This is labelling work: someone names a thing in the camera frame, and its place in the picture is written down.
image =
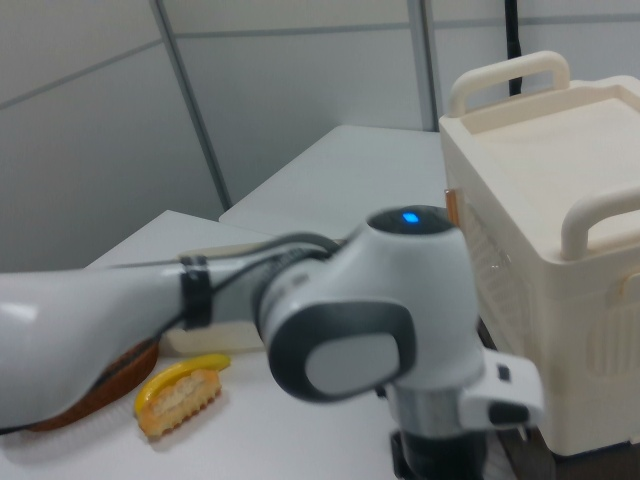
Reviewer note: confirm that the brown wooden bowl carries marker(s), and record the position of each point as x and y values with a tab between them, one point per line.
125	372

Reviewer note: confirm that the small orange tag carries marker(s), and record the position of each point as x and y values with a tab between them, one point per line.
451	205

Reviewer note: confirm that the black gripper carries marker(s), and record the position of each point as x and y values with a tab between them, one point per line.
440	457

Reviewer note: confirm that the yellow toy banana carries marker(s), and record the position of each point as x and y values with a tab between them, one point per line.
165	376

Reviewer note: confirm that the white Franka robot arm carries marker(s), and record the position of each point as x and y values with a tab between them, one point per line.
350	280

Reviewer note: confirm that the grey partition frame post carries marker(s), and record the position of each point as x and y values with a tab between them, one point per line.
426	65
192	105

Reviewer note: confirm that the toy bread slice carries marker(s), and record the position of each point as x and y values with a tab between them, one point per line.
180	400

